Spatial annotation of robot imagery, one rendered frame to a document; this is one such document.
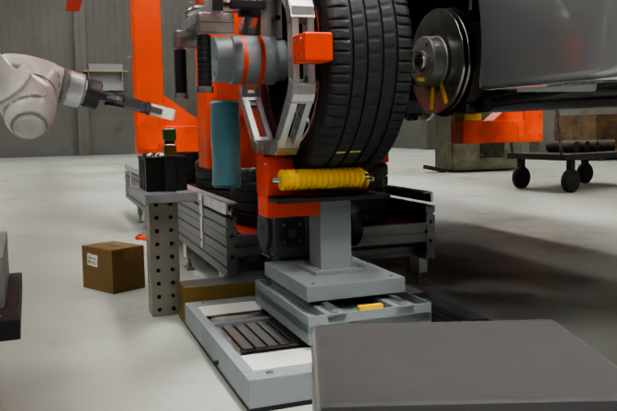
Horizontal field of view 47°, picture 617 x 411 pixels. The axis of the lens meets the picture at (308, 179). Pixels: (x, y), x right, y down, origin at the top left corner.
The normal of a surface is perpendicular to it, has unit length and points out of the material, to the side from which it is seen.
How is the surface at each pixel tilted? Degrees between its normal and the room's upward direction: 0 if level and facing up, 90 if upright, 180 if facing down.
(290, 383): 90
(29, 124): 129
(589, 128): 90
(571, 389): 0
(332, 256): 90
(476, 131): 90
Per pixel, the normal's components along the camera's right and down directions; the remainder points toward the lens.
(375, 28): 0.34, -0.10
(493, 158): 0.20, 0.07
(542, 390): -0.02, -1.00
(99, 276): -0.65, 0.07
